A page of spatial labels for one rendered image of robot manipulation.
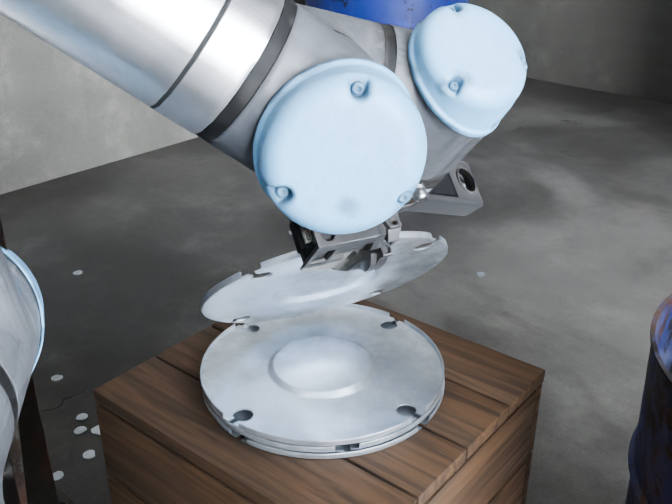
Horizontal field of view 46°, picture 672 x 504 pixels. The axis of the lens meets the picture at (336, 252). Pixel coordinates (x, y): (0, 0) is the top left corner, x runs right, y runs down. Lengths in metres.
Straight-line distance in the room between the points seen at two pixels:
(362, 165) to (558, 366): 1.36
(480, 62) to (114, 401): 0.63
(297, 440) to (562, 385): 0.87
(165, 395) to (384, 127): 0.68
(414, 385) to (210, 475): 0.25
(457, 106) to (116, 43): 0.22
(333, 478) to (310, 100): 0.57
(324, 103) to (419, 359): 0.68
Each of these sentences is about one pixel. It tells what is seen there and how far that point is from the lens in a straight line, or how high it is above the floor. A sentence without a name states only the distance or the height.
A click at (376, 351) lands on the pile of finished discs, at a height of 0.37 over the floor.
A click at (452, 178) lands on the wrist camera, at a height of 0.66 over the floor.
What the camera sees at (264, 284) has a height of 0.51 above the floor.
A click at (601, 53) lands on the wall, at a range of 3.77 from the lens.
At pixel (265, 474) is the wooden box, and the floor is 0.35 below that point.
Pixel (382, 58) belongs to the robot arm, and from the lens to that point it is 0.48.
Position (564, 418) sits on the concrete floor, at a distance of 1.53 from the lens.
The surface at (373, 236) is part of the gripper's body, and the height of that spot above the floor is 0.63.
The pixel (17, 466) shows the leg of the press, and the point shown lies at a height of 0.22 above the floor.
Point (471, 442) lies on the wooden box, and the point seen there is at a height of 0.35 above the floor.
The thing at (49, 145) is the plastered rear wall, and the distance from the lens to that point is 2.68.
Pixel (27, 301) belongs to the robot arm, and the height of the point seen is 0.63.
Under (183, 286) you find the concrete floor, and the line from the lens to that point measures 1.93.
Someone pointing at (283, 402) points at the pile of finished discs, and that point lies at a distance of 0.90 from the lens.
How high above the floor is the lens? 0.91
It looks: 26 degrees down
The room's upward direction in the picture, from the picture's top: straight up
